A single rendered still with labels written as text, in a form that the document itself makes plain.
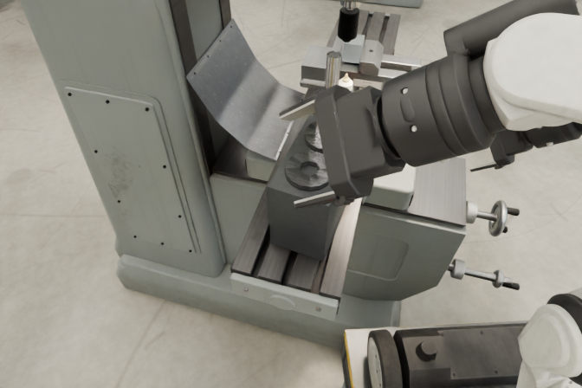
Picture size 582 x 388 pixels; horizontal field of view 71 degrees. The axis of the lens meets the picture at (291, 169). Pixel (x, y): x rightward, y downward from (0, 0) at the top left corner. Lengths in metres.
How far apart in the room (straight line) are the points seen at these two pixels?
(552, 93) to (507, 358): 1.03
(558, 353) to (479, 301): 1.23
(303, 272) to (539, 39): 0.64
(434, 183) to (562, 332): 0.64
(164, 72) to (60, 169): 1.70
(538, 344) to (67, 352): 1.68
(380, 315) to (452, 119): 1.36
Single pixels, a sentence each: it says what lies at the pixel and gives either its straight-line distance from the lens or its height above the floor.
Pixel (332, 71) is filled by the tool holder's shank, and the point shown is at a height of 1.31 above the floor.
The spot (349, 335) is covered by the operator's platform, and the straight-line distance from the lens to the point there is 1.40.
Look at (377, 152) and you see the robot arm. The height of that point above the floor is 1.43.
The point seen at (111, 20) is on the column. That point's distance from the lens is 1.05.
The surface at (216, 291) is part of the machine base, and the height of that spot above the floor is 0.18.
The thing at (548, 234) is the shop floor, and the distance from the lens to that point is 2.42.
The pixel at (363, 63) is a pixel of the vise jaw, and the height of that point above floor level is 1.06.
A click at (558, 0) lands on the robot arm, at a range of 0.39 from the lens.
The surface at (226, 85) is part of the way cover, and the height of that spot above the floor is 1.02.
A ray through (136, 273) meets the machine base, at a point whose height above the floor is 0.16.
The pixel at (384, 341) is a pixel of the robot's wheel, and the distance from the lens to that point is 1.21.
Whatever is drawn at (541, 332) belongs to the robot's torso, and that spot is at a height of 1.01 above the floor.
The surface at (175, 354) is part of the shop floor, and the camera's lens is 1.85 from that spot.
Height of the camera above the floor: 1.70
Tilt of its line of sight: 47 degrees down
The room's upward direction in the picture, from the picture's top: straight up
